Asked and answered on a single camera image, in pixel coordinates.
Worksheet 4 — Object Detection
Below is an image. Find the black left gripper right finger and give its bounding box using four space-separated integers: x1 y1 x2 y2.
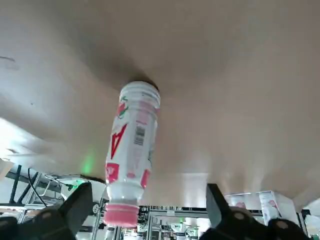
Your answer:
198 183 311 240

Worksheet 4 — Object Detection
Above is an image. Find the white bottle with pink cap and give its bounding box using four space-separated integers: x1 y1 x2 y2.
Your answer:
232 196 251 214
258 192 282 225

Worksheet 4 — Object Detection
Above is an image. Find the white drink bottle pink label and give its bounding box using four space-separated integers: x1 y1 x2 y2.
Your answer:
104 80 161 205

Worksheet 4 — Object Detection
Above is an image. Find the pink bottle cap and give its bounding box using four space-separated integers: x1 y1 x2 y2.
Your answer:
103 202 140 228

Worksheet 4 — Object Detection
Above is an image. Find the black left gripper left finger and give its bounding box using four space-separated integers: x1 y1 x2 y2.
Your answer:
0 181 94 240

